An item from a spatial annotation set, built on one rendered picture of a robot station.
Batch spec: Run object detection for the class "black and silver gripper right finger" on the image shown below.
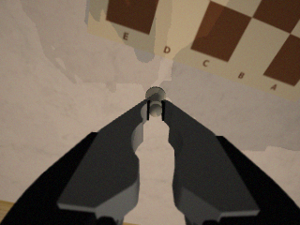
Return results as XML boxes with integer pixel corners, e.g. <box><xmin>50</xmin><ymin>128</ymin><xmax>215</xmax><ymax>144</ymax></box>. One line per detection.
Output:
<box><xmin>161</xmin><ymin>99</ymin><xmax>300</xmax><ymax>225</ymax></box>

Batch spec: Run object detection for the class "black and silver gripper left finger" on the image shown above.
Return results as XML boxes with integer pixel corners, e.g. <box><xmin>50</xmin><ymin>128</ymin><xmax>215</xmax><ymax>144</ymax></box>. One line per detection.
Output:
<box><xmin>0</xmin><ymin>99</ymin><xmax>150</xmax><ymax>225</ymax></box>

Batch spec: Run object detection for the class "brown and cream chessboard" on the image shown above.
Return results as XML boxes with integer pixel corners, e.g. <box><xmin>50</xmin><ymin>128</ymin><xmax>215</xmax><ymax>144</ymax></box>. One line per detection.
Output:
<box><xmin>87</xmin><ymin>0</ymin><xmax>300</xmax><ymax>102</ymax></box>

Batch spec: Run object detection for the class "white pawn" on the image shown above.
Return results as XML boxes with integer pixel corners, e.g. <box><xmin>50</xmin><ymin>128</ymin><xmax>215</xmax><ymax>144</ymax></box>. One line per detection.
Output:
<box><xmin>145</xmin><ymin>86</ymin><xmax>166</xmax><ymax>117</ymax></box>

